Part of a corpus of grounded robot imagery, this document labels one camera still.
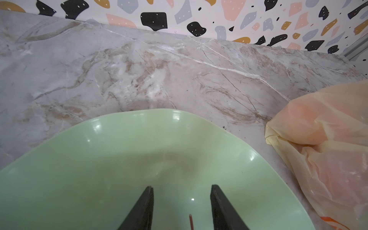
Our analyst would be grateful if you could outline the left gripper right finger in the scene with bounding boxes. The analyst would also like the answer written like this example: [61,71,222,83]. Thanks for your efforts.
[210,185,250,230]

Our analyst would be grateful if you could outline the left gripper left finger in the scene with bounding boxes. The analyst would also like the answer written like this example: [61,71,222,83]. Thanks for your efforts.
[118,186,154,230]

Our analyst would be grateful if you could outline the yellow translucent plastic bag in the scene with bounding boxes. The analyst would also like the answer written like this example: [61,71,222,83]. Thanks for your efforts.
[265,80,368,230]

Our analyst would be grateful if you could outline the green scalloped plate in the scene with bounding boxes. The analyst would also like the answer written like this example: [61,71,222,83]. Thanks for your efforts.
[1,109,314,230]

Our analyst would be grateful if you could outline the right aluminium corner post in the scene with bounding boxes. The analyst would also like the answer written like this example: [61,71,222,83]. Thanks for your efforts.
[340,34,368,61]

